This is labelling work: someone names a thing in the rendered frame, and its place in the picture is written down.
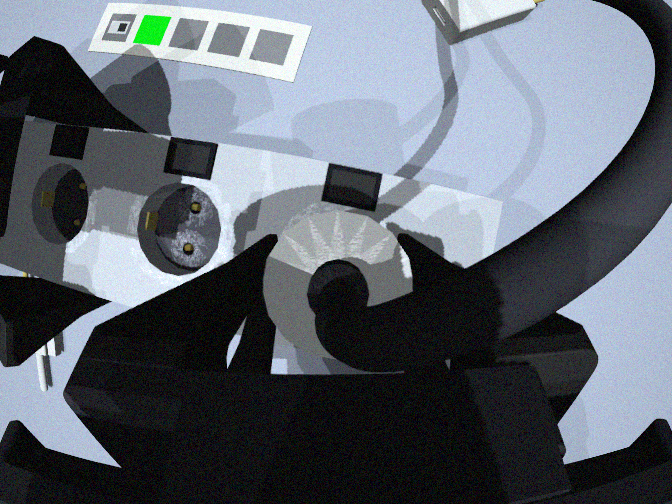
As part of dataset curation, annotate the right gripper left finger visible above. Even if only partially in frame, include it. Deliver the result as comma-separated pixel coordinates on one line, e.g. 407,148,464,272
79,234,278,374

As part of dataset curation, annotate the white plug with two brass pins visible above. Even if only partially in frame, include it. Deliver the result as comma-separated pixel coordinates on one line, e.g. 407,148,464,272
35,333,61,392

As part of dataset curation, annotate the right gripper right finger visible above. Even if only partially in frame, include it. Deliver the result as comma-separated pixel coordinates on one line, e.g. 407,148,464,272
397,233,598,424

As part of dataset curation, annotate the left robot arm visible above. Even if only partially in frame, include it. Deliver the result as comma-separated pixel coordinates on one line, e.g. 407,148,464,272
0,178,8,238

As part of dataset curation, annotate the white power strip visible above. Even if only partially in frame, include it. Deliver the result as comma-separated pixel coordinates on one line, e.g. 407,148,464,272
0,122,503,307

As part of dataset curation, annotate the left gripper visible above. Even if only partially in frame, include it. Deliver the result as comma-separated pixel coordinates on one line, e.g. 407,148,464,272
0,36,148,367

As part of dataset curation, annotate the white diagram card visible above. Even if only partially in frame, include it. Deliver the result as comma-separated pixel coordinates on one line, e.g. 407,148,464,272
88,3,312,83

